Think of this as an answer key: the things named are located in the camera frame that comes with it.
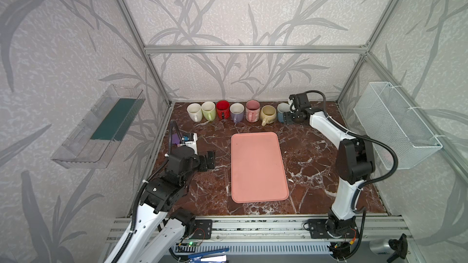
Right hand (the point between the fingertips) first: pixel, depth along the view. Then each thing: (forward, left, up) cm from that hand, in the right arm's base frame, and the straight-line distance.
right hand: (291, 112), depth 98 cm
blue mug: (+6, +3, -4) cm, 8 cm away
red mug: (+8, +38, -6) cm, 39 cm away
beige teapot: (+4, +11, -7) cm, 14 cm away
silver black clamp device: (-60, -24, -3) cm, 64 cm away
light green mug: (+6, +47, -4) cm, 47 cm away
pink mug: (+3, +21, -3) cm, 21 cm away
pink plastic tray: (-28, +19, -12) cm, 36 cm away
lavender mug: (+9, +30, -9) cm, 33 cm away
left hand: (-28, +39, +12) cm, 50 cm away
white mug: (+5, +55, -5) cm, 55 cm away
